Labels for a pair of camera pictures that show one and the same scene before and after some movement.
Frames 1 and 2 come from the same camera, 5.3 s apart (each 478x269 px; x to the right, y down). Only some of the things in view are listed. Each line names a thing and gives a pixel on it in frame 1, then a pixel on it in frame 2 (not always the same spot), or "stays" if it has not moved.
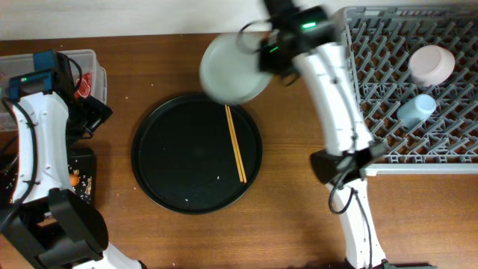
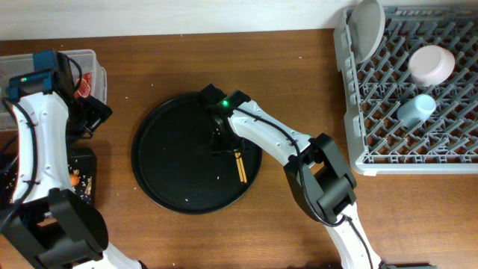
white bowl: x=431 y=65 stays
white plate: x=229 y=69 to x=366 y=22
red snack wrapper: x=84 y=89 stays
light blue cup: x=415 y=112 stays
